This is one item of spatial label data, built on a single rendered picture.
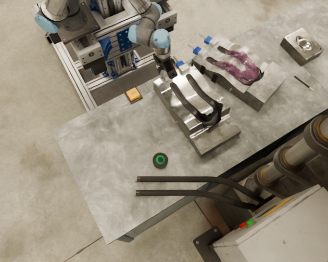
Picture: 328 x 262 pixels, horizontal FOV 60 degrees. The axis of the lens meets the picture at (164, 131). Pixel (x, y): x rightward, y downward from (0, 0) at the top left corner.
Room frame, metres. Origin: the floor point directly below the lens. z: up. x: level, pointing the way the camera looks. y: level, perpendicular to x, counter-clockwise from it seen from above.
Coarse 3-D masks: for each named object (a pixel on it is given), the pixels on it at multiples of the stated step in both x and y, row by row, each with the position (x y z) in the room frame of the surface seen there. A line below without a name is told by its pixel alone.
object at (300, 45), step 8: (296, 32) 1.25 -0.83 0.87; (304, 32) 1.25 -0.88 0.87; (288, 40) 1.19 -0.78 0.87; (296, 40) 1.20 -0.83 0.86; (304, 40) 1.20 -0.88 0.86; (312, 40) 1.19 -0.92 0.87; (288, 48) 1.15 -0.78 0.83; (296, 48) 1.12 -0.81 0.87; (304, 48) 1.14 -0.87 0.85; (312, 48) 1.13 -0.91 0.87; (320, 48) 1.12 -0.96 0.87; (296, 56) 1.09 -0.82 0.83; (304, 56) 1.06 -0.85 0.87; (312, 56) 1.07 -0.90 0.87; (304, 64) 1.05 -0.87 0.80
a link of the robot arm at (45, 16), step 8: (48, 0) 1.02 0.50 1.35; (56, 0) 0.99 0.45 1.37; (64, 0) 0.99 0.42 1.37; (40, 8) 1.05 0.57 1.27; (48, 8) 1.01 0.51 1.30; (56, 8) 1.00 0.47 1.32; (64, 8) 1.01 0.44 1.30; (40, 16) 1.01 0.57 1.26; (48, 16) 1.00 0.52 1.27; (56, 16) 1.01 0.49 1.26; (64, 16) 1.03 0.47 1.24; (40, 24) 1.02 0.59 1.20; (48, 24) 0.99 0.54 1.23; (56, 24) 1.01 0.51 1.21; (56, 32) 1.00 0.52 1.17
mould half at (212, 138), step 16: (160, 80) 0.90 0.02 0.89; (176, 80) 0.89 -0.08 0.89; (160, 96) 0.82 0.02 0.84; (192, 96) 0.79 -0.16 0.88; (176, 112) 0.69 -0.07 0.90; (208, 112) 0.66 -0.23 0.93; (224, 112) 0.68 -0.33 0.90; (192, 128) 0.58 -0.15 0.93; (208, 128) 0.60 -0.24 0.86; (224, 128) 0.60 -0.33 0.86; (240, 128) 0.60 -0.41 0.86; (192, 144) 0.53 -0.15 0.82; (208, 144) 0.52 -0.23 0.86
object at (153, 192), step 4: (136, 192) 0.27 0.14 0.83; (140, 192) 0.27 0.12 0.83; (144, 192) 0.27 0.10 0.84; (148, 192) 0.27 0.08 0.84; (152, 192) 0.27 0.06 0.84; (156, 192) 0.27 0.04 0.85; (160, 192) 0.27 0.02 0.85; (164, 192) 0.27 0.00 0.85; (168, 192) 0.27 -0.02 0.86; (172, 192) 0.26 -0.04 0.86; (176, 192) 0.26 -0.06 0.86; (180, 192) 0.26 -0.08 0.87; (184, 192) 0.26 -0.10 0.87
